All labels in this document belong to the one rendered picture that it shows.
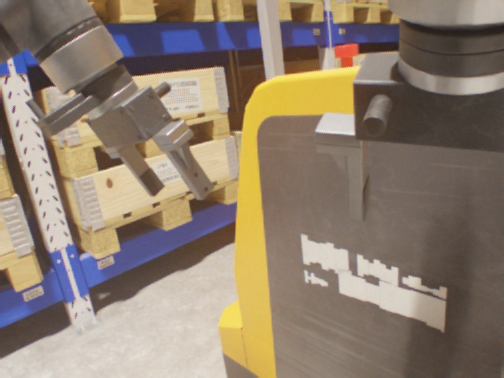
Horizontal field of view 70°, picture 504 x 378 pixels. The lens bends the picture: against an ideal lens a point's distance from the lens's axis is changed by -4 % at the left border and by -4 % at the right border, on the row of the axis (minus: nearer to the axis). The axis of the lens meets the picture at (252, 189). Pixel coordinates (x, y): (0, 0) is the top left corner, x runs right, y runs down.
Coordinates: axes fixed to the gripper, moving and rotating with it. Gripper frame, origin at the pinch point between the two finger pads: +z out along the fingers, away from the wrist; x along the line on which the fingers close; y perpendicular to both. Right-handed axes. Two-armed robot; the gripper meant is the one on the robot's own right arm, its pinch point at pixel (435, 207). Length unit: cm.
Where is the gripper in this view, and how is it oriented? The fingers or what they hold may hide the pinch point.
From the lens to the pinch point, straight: 36.4
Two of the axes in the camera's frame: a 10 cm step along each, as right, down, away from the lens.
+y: -4.1, 6.6, -6.3
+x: 8.9, 1.3, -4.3
